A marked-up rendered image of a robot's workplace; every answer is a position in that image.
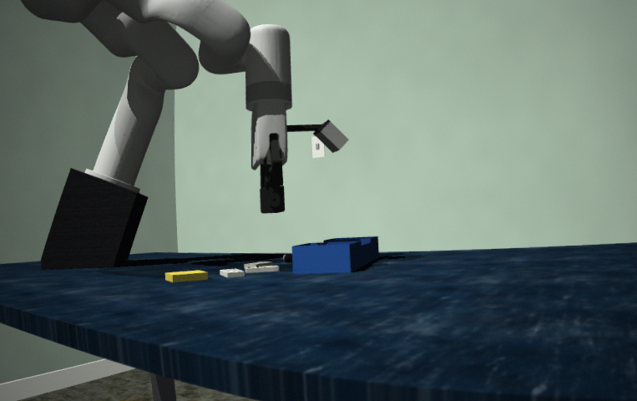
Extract yellow sticky note pad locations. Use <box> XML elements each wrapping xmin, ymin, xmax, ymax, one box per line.
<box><xmin>165</xmin><ymin>271</ymin><xmax>208</xmax><ymax>282</ymax></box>

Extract blue rack of bins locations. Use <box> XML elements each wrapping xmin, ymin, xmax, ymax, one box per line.
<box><xmin>292</xmin><ymin>236</ymin><xmax>379</xmax><ymax>274</ymax></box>

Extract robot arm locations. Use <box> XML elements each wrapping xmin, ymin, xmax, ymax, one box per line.
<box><xmin>21</xmin><ymin>0</ymin><xmax>292</xmax><ymax>193</ymax></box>

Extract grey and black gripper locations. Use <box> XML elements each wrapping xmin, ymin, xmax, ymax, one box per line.
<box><xmin>245</xmin><ymin>99</ymin><xmax>292</xmax><ymax>213</ymax></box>

